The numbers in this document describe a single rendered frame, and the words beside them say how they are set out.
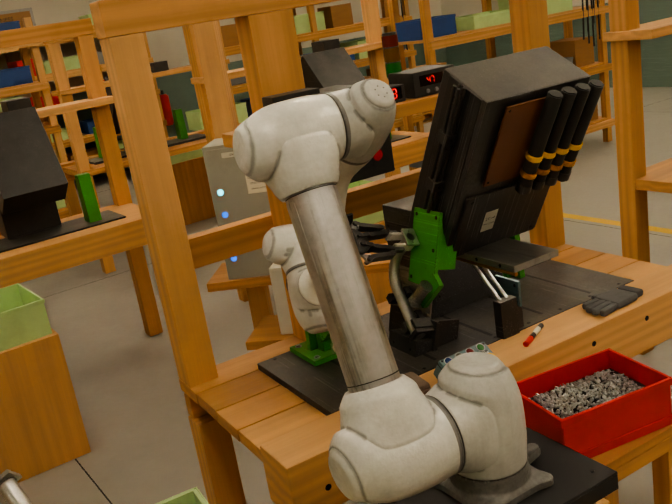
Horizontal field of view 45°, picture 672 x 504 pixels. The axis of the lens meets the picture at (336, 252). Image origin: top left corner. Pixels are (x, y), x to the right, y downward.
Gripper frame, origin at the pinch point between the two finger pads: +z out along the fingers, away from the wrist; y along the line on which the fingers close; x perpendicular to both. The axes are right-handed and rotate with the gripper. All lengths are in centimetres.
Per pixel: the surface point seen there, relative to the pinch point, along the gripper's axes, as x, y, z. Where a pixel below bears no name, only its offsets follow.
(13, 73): 451, 528, 16
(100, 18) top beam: -17, 57, -76
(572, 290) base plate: 3, -18, 59
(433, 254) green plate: -5.4, -8.2, 4.3
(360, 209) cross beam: 22.2, 28.3, 9.5
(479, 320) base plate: 12.4, -20.2, 27.0
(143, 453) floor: 209, 27, -15
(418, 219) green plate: -5.7, 3.4, 4.4
